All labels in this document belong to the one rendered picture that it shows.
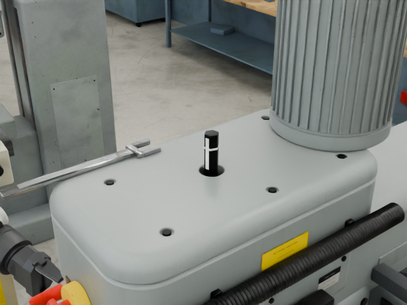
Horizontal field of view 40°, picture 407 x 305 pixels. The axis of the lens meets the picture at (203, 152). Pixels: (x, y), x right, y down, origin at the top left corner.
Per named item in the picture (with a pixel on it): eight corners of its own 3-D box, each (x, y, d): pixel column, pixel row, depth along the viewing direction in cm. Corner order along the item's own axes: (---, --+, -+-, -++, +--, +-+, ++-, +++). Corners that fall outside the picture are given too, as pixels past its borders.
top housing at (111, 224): (134, 379, 69) (125, 280, 61) (48, 267, 87) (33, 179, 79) (377, 238, 93) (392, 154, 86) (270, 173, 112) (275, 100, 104)
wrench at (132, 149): (5, 204, 74) (4, 198, 74) (-4, 191, 77) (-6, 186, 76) (161, 151, 87) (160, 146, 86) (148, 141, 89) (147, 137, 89)
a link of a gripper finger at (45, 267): (56, 286, 112) (34, 268, 114) (68, 276, 114) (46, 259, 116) (56, 281, 111) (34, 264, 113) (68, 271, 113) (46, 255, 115)
